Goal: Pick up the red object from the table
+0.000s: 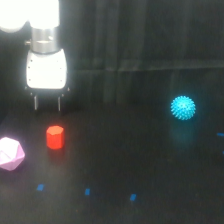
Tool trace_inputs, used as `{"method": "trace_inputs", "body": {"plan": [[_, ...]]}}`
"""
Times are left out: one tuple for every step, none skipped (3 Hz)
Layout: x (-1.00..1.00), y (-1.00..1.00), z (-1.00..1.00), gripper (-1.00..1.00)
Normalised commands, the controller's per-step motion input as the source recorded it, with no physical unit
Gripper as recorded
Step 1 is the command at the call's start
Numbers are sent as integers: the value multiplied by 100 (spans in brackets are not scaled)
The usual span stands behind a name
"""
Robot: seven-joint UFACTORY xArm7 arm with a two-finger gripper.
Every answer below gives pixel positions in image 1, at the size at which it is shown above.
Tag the blue tape mark far right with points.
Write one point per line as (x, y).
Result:
(220, 134)

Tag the blue tape mark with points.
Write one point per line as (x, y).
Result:
(87, 191)
(133, 197)
(220, 134)
(40, 187)

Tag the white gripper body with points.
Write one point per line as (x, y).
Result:
(46, 74)

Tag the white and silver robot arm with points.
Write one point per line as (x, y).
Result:
(44, 19)

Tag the red octagonal block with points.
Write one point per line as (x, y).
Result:
(55, 137)

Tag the black backdrop curtain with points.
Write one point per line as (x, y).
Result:
(139, 52)

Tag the blue tape mark middle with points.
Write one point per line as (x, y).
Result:
(87, 191)

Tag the blue tape mark left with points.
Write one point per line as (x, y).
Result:
(40, 187)

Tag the pink polyhedron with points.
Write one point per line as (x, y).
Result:
(11, 154)

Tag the thin gripper finger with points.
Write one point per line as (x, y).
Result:
(35, 102)
(59, 103)

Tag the blue spiky ball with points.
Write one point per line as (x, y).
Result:
(183, 108)

